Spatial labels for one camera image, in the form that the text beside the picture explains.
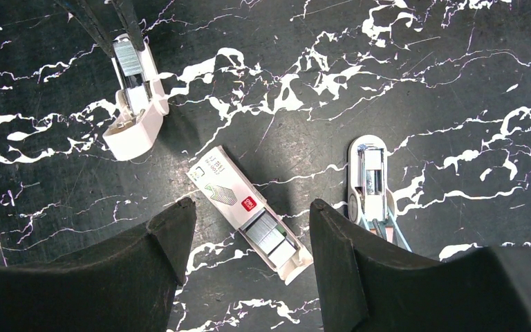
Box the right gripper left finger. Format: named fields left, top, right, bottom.
left=0, top=198, right=196, bottom=331

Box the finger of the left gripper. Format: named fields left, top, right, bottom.
left=55, top=0, right=114, bottom=57
left=111, top=0, right=145, bottom=52

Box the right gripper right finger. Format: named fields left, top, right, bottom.
left=309, top=199, right=531, bottom=331

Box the staple strip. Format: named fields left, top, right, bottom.
left=113, top=39, right=143, bottom=76

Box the small white stapler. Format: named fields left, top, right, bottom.
left=103, top=33, right=169, bottom=161

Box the staple tray with staples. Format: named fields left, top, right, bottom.
left=187, top=146, right=313, bottom=285

